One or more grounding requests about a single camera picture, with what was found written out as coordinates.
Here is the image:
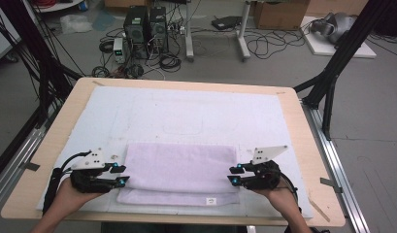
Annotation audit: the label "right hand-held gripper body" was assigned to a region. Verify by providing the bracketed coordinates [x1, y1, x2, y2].
[243, 145, 288, 191]

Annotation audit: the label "grey metal bracket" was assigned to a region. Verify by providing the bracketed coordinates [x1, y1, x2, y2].
[319, 177, 344, 195]

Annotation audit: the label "narrow black computer tower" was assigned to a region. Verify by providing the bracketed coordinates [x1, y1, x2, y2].
[149, 6, 170, 54]

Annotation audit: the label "person's left hand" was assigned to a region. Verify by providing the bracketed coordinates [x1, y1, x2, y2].
[53, 178, 103, 215]

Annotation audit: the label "wide black computer tower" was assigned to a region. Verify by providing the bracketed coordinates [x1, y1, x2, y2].
[122, 5, 150, 60]

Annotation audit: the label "white power supply box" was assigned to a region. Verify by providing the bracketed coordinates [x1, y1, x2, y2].
[113, 37, 126, 65]

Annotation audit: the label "person's right hand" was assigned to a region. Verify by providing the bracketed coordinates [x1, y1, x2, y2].
[253, 179, 301, 218]

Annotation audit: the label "clear plastic bag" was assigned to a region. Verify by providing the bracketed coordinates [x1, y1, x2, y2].
[59, 13, 94, 35]

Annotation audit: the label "loose black floor cables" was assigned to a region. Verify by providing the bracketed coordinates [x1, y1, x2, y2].
[244, 27, 313, 61]

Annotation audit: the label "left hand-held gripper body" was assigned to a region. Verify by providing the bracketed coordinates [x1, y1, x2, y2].
[69, 148, 117, 194]

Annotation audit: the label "white gridded foam mat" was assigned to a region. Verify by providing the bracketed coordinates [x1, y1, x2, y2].
[36, 85, 314, 219]

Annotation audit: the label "coiled black cable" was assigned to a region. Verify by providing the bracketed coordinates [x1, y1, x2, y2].
[158, 52, 182, 74]

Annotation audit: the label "brown cardboard box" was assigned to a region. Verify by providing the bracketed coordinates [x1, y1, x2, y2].
[253, 0, 312, 31]

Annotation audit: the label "black flat device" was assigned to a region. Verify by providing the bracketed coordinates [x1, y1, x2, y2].
[211, 15, 243, 31]

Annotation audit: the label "white floor board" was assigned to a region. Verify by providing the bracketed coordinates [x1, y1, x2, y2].
[299, 16, 378, 59]

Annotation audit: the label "aluminium rail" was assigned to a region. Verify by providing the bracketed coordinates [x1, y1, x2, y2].
[301, 102, 372, 233]
[0, 124, 48, 213]

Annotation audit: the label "white desk leg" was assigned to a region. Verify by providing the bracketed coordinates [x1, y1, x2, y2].
[184, 0, 196, 63]
[236, 0, 252, 62]

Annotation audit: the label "black sleeved gripper cable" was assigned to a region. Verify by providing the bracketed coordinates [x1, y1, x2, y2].
[42, 150, 92, 216]

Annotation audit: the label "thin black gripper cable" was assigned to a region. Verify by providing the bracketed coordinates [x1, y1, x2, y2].
[278, 172, 303, 216]

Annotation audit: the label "black metal frame stand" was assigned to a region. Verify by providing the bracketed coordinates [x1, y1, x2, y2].
[0, 0, 84, 130]
[292, 0, 395, 142]

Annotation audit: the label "grey helmet-shaped device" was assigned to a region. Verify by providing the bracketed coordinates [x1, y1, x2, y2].
[310, 12, 357, 45]

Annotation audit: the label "thin wooden stick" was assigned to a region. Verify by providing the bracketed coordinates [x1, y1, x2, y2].
[307, 197, 332, 223]

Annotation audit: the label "lavender printed towel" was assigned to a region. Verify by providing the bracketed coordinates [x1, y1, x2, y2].
[116, 142, 242, 208]

